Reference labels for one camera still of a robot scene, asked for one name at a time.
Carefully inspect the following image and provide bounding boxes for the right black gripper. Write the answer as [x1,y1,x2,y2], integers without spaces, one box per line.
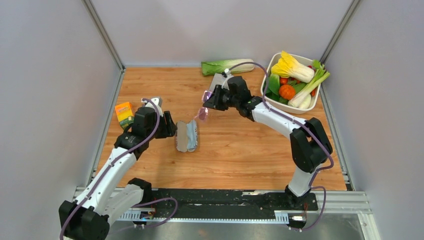
[203,85,239,112]

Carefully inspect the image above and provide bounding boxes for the newspaper print pouch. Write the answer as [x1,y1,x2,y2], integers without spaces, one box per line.
[175,121,192,153]

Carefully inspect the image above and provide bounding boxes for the pink transparent sunglasses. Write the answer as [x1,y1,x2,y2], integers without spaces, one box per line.
[194,90,214,123]

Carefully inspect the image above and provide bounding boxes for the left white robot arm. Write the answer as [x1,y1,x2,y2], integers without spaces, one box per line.
[58,103,177,240]

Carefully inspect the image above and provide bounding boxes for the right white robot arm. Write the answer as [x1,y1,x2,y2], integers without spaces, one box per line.
[203,73,333,210]

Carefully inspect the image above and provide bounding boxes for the grey razor package box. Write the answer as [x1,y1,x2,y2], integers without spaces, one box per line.
[208,73,229,92]

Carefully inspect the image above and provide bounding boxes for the green leafy vegetable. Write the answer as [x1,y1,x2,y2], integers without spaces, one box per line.
[262,73,281,101]

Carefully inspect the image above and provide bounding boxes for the green white napa cabbage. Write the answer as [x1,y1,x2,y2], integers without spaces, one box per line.
[201,58,255,76]

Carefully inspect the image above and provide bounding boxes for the orange green carton box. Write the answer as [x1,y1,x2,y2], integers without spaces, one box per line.
[114,102,134,130]

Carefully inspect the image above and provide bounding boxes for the small orange pumpkin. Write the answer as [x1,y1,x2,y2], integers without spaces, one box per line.
[278,84,296,100]

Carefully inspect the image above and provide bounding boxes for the white rectangular tray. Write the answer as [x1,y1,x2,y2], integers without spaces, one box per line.
[265,52,321,115]

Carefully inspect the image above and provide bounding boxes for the yellow white bok choy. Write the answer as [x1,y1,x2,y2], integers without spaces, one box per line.
[271,51,315,83]

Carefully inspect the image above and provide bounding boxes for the green white leek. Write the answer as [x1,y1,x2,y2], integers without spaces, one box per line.
[288,59,330,109]

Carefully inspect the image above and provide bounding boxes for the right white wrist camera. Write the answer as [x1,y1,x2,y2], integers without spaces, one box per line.
[222,68,234,90]

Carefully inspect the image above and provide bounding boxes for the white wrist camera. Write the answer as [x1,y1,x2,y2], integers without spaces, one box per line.
[222,68,234,90]
[145,97,164,117]

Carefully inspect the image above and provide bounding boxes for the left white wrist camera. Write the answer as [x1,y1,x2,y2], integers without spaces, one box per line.
[145,97,164,117]

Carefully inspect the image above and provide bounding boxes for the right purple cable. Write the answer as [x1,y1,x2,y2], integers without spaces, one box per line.
[225,61,335,232]

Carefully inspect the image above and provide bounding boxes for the purple cable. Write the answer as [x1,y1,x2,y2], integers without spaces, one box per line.
[59,97,179,240]
[225,61,335,232]

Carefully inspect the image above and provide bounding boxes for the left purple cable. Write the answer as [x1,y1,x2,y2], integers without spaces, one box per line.
[59,97,179,240]

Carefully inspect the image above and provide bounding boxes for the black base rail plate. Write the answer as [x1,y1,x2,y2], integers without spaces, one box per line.
[149,188,319,220]

